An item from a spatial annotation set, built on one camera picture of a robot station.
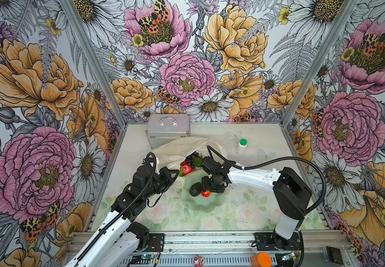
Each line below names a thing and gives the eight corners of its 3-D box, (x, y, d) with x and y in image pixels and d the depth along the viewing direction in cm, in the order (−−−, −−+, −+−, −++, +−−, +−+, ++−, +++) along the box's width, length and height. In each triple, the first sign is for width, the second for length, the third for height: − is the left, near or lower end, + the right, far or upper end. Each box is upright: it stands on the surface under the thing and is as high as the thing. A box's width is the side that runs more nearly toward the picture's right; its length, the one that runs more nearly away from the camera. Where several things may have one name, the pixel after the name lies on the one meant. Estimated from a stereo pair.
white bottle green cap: (237, 155, 106) (240, 145, 99) (236, 148, 110) (239, 138, 103) (245, 155, 106) (248, 145, 99) (243, 148, 110) (247, 138, 103)
